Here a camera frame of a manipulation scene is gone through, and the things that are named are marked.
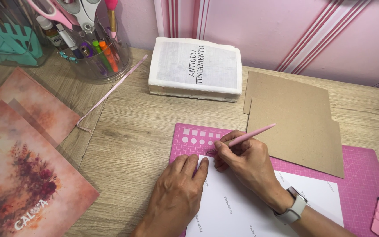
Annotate person's right hand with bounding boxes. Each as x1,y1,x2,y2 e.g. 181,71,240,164
213,129,293,212

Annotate person's left hand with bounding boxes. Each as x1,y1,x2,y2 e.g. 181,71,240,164
139,153,209,236

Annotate pink pen tool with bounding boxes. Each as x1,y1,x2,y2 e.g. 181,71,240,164
206,123,277,157

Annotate white photo paper sheet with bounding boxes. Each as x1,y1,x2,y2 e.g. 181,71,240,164
186,155,345,237

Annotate large grey cardboard sheet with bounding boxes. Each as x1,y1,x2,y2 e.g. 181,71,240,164
247,97,345,179

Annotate white smartwatch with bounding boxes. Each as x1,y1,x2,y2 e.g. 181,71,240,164
273,186,308,225

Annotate small grey cardboard sheet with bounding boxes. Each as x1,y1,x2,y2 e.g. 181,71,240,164
243,70,332,121

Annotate pink cutting mat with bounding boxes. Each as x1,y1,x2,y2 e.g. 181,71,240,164
169,123,379,237

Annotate white unbound book block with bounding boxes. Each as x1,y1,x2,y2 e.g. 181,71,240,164
148,36,243,103

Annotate pink ribbon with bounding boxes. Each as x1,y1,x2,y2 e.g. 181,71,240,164
76,54,149,133

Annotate floral printed paper with cross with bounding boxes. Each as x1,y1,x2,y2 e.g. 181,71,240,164
0,100,100,237

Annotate clear round desk organizer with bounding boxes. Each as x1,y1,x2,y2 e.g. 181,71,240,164
49,0,134,83

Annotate orange marker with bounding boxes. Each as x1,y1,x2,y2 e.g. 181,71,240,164
99,40,120,73

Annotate green marker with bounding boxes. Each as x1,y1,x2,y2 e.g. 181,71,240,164
91,39,114,74

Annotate plain peach printed paper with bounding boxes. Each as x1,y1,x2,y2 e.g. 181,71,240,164
7,98,60,149

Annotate purple marker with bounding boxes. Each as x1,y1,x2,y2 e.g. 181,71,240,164
80,42,107,77

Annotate orange watercolour printed paper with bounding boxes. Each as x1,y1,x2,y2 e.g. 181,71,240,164
0,67,82,145

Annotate teal binder clip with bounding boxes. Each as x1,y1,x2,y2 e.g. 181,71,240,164
57,50,79,64

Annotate white marker pen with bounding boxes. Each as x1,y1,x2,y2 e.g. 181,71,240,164
55,23,85,60

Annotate pink tipped brush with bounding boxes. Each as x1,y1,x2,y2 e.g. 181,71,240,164
104,0,120,41

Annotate small brown bottle white cap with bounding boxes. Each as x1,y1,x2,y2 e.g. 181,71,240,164
36,15,66,50

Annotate clear container with teal tools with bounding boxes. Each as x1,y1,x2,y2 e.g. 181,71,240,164
0,0,56,68

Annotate white grey handled scissors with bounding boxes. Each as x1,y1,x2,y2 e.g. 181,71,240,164
61,0,102,32

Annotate pink handled scissors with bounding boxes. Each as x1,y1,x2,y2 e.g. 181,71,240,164
26,0,79,31

